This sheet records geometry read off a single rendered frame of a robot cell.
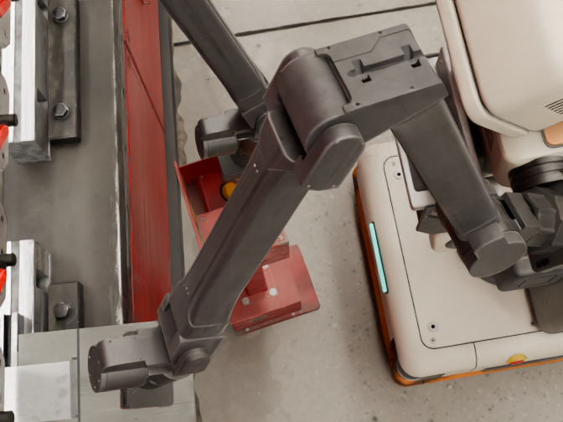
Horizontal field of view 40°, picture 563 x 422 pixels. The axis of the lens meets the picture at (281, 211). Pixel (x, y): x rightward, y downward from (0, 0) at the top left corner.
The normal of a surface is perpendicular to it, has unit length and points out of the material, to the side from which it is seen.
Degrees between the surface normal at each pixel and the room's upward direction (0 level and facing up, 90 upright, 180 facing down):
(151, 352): 33
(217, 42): 75
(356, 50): 14
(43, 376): 0
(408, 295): 0
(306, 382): 0
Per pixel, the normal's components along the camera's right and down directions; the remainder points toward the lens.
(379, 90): -0.06, -0.53
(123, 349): 0.30, -0.61
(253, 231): 0.28, 0.79
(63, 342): -0.04, -0.31
